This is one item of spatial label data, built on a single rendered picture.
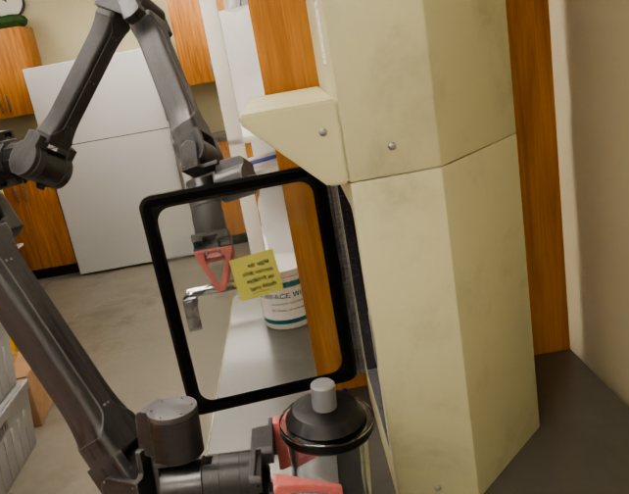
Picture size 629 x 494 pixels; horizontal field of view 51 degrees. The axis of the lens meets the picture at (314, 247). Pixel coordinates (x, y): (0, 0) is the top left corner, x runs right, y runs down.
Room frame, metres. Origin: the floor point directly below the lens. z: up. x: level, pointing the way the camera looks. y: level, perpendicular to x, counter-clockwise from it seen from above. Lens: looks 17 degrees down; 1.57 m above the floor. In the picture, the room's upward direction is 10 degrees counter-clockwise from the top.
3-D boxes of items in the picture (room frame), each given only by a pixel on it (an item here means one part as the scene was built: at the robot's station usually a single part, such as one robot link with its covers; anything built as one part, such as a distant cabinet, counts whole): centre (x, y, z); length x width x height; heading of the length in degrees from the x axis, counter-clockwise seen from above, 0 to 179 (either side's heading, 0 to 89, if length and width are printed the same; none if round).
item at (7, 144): (1.47, 0.61, 1.45); 0.09 x 0.08 x 0.12; 153
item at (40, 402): (3.19, 1.68, 0.14); 0.41 x 0.32 x 0.28; 6
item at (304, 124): (0.93, 0.00, 1.46); 0.32 x 0.12 x 0.10; 0
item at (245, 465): (0.67, 0.13, 1.11); 0.10 x 0.07 x 0.07; 0
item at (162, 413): (0.69, 0.22, 1.16); 0.12 x 0.09 x 0.11; 63
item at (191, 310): (1.04, 0.22, 1.18); 0.02 x 0.02 x 0.06; 6
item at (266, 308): (1.06, 0.11, 1.19); 0.30 x 0.01 x 0.40; 96
